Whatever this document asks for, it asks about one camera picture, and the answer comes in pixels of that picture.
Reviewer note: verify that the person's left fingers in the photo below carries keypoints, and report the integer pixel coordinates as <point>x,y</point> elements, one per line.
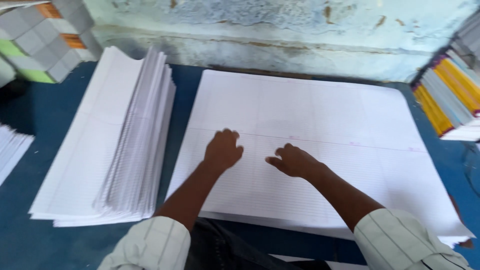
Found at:
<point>229,135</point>

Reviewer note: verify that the stack of grey-edged notebooks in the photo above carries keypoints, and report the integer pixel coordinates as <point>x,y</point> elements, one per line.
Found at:
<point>41,37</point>

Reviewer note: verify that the stack of yellow-spined notebooks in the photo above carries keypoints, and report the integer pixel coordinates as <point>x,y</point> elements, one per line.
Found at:
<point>448,93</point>

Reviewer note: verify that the person's dark trousers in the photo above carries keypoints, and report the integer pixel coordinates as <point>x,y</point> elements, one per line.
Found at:
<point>225,247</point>

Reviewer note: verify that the person's left hand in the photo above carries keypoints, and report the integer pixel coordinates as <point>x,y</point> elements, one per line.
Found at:
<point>222,150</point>

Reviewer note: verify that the person's right hand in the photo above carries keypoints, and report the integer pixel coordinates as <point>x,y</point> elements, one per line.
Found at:
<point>296,163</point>

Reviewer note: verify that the stack of large ruled sheets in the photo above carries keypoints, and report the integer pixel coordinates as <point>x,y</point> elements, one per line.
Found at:
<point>311,150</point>

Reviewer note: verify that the stack of folded ruled sheets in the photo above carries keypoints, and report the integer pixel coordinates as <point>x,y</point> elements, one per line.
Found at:
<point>108,150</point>

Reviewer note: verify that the small pile of white sheets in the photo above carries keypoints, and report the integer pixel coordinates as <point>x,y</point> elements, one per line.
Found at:
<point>10,150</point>

